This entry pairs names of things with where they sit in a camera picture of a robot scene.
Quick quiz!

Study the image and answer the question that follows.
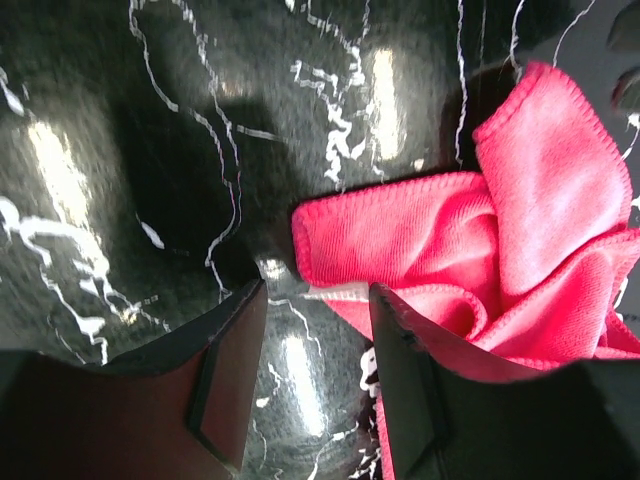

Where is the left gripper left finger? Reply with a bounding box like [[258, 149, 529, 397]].
[[1, 280, 267, 479]]

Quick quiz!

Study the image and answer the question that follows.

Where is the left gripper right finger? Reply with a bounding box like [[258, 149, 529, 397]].
[[369, 284, 639, 479]]

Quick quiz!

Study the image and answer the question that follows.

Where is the pink towel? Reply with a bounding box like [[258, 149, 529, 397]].
[[292, 63, 639, 479]]

